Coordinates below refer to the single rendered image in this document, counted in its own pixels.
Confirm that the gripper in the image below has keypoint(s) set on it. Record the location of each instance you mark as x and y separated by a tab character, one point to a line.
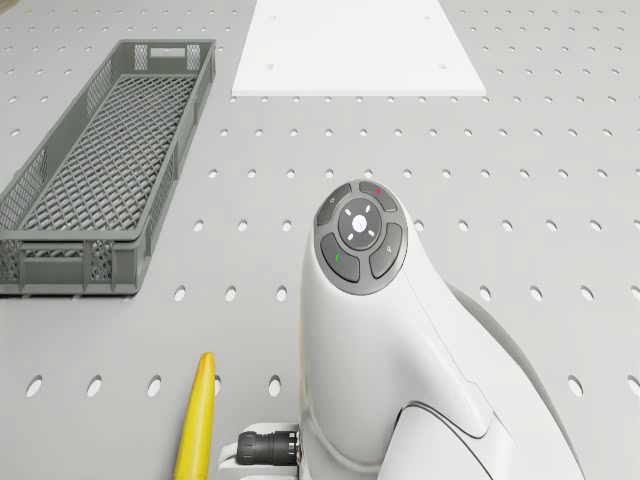
260	444

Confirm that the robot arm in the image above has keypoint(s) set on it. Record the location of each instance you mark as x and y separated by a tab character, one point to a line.
380	360

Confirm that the banana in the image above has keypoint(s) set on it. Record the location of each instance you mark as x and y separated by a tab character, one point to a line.
197	425

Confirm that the dark grey basket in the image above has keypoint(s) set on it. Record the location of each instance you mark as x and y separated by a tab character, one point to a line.
107	165

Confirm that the white board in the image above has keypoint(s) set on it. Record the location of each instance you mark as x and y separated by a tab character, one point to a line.
357	47

